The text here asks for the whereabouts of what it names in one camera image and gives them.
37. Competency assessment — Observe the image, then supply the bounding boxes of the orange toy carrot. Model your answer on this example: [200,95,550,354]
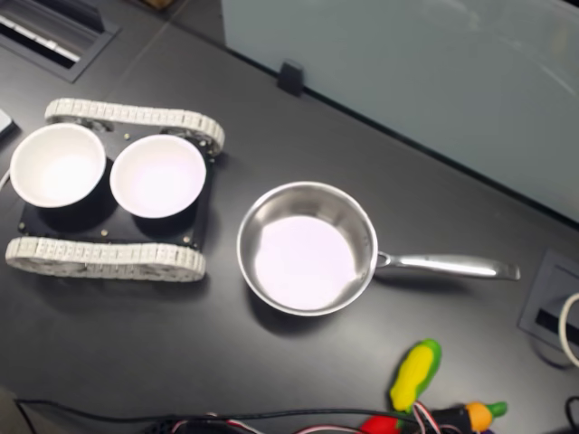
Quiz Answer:
[465,401,508,431]

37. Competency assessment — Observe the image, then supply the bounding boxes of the yellow green toy corn cob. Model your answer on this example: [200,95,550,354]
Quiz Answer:
[389,338,442,413]

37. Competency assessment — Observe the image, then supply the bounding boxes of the red toy chilli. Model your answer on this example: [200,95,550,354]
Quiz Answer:
[360,415,402,434]

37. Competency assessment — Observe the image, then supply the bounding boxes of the frosted glass partition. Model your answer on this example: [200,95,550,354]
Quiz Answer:
[220,0,579,222]

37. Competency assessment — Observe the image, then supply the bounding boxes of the tracked vehicle with white tracks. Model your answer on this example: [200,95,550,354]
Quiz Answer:
[5,98,226,282]

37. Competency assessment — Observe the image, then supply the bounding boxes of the white bowl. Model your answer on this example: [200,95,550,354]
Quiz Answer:
[109,137,208,219]
[9,124,109,209]

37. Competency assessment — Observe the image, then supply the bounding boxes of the black partition clip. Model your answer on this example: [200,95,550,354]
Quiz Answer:
[276,59,305,96]

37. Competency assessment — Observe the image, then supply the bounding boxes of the grey flat device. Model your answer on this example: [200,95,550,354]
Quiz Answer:
[0,108,22,139]

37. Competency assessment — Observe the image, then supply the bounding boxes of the red white black wires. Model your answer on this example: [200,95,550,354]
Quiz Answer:
[174,401,438,434]

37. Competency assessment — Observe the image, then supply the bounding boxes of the long black cable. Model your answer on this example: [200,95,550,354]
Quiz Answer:
[15,397,417,429]

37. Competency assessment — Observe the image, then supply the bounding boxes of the thick white cable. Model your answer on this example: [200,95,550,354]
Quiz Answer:
[558,292,579,368]

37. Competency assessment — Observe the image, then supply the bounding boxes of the grey table cable grommet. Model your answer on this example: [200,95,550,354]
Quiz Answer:
[517,248,579,349]

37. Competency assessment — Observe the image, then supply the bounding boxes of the steel pan with long handle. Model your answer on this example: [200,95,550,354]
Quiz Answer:
[236,181,521,317]

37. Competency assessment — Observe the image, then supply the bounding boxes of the grey table cable tray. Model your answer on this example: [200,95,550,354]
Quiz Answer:
[0,0,122,83]

